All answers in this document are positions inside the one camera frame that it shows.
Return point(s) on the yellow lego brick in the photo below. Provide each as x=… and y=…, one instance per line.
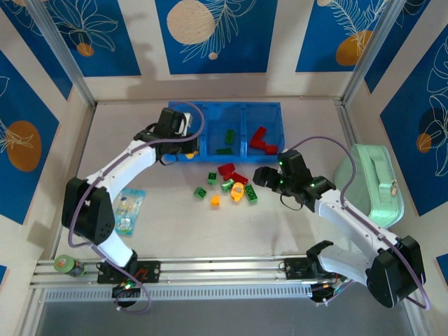
x=190, y=155
x=215, y=200

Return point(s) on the green long lego brick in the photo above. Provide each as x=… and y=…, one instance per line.
x=251, y=193
x=229, y=136
x=224, y=151

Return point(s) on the orange rounded lego piece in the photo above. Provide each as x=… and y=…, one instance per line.
x=237, y=192

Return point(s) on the green small lego brick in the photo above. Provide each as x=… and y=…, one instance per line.
x=200, y=192
x=227, y=185
x=212, y=178

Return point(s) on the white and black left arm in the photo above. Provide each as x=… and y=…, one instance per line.
x=91, y=217

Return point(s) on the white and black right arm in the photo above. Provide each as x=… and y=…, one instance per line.
x=395, y=276

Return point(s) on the red square lego brick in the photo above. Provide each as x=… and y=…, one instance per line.
x=271, y=149

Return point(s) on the mint green zip case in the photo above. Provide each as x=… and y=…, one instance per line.
x=367, y=189

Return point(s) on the clear plastic packet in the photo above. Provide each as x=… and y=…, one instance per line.
x=127, y=213

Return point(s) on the small jar with green lid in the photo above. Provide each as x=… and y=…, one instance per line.
x=64, y=265

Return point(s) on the aluminium table side rail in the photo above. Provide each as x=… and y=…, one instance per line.
x=85, y=138
x=344, y=122

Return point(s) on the blue floral wall panel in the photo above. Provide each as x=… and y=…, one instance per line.
x=227, y=42
x=105, y=35
x=315, y=35
x=21, y=105
x=413, y=133

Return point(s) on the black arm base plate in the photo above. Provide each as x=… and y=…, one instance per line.
x=295, y=269
x=147, y=271

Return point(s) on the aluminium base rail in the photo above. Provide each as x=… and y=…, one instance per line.
x=217, y=267

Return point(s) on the aluminium frame post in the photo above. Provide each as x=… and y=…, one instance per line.
x=61, y=49
x=367, y=49

